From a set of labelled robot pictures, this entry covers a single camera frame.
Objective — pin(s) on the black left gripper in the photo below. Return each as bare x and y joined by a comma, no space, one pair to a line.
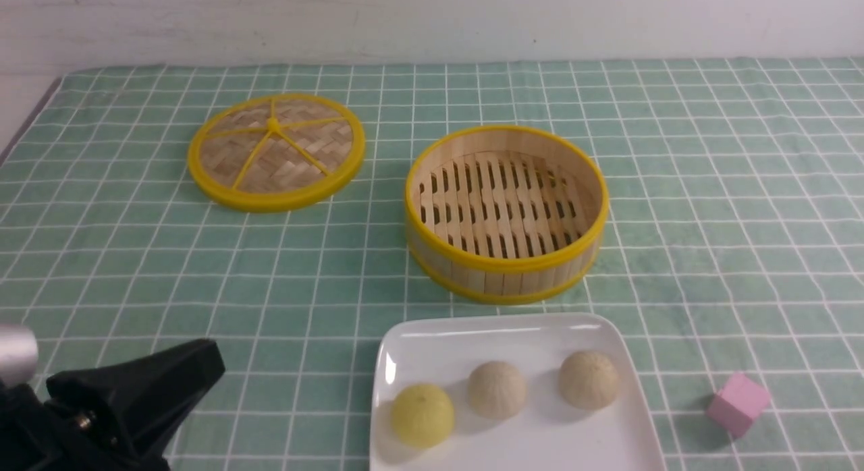
118,417

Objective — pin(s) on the yellow steamed bun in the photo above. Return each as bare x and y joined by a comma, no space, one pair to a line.
423,416

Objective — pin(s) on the white steamed bun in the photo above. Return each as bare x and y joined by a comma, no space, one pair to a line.
497,390

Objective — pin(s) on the white square plate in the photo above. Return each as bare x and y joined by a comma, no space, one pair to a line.
548,434

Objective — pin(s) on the beige steamed bun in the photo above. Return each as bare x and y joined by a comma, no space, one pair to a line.
588,380

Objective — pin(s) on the yellow bamboo steamer lid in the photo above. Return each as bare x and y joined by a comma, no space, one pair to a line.
279,153

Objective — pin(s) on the yellow bamboo steamer basket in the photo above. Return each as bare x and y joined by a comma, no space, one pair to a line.
505,215

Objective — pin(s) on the pink cube block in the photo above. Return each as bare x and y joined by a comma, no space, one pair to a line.
738,404

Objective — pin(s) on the green checkered tablecloth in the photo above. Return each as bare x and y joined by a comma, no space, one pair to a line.
734,244

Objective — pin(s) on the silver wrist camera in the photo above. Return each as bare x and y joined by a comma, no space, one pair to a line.
19,354

